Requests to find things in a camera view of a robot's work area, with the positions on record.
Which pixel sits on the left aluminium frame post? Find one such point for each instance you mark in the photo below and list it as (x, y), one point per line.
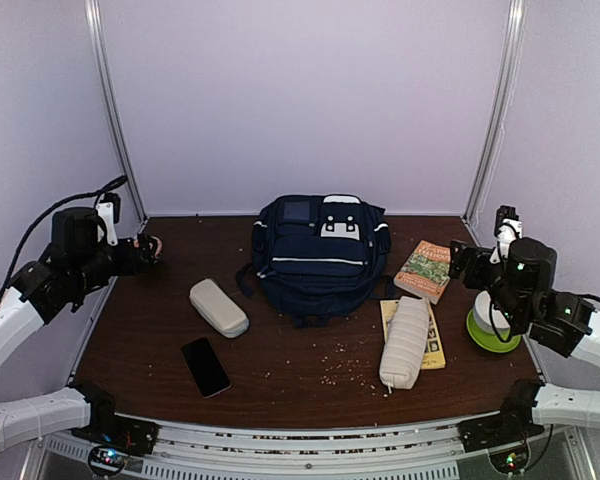
(97, 38)

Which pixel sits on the beige fabric pencil pouch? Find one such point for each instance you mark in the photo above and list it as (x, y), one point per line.
(405, 328)

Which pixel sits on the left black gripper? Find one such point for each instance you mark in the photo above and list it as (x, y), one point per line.
(129, 265)

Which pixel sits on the lime green plate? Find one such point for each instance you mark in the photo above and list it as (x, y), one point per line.
(489, 341)

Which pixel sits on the orange green paperback book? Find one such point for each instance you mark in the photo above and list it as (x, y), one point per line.
(425, 273)

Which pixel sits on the beige hard glasses case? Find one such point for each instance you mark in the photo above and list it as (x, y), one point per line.
(218, 309)

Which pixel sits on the white bowl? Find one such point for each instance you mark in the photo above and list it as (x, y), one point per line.
(488, 318)

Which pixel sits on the black smartphone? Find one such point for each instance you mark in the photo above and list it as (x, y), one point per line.
(205, 367)

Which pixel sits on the aluminium frame post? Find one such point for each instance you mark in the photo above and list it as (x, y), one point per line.
(513, 39)
(97, 38)

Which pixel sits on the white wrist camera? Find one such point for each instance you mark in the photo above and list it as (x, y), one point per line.
(107, 208)
(508, 228)

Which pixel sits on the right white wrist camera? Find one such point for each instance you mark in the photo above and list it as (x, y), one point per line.
(508, 228)

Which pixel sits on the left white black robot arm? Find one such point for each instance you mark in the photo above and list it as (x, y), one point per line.
(83, 255)

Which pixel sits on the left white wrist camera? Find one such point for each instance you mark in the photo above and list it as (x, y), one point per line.
(107, 208)

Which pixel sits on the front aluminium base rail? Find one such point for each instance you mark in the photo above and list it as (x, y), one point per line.
(425, 450)

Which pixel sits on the yellow paperback booklet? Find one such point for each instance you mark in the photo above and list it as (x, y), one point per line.
(434, 357)

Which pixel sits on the red patterned small bowl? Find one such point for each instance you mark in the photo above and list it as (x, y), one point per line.
(155, 246)

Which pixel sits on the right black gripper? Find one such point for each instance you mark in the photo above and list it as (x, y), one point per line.
(459, 263)

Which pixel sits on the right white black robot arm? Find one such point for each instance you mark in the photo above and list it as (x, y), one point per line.
(520, 284)

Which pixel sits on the right aluminium frame post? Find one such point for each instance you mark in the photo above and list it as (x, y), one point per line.
(513, 39)

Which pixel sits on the navy blue student backpack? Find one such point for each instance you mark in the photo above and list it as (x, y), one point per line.
(319, 256)

